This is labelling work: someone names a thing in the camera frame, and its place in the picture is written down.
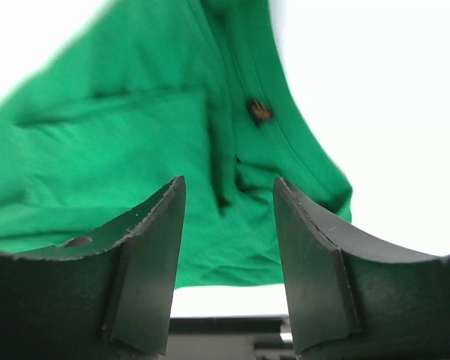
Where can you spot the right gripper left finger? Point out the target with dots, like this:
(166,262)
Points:
(106,294)

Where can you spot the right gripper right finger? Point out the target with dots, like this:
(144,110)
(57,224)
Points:
(351,295)

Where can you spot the green t-shirt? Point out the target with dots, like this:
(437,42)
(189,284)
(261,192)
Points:
(155,90)

